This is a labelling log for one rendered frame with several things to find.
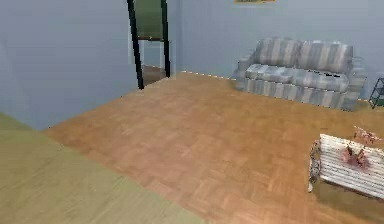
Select grey striped sofa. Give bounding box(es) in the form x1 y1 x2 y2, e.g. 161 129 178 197
232 36 368 112

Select white slatted coffee table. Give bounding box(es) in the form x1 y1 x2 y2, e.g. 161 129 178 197
307 133 384 201

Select pink flower plant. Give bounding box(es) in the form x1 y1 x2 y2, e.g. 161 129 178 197
340 125 384 169

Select black door frame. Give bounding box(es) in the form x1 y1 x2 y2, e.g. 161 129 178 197
126 0 172 90

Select yellow framed wall picture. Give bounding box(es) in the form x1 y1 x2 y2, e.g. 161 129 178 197
233 0 277 5

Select black wire shelf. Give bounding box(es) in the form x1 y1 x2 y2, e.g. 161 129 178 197
368 77 384 110

